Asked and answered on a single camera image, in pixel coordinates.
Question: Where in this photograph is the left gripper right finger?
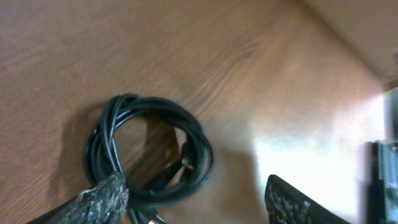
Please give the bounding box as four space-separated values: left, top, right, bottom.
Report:
264 174 349 224

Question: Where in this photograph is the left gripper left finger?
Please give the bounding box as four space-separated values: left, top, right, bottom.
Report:
29 172 129 224

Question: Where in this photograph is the black usb cable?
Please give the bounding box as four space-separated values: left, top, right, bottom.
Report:
82 93 215 224

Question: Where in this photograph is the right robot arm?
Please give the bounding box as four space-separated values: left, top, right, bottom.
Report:
367 88 397 224

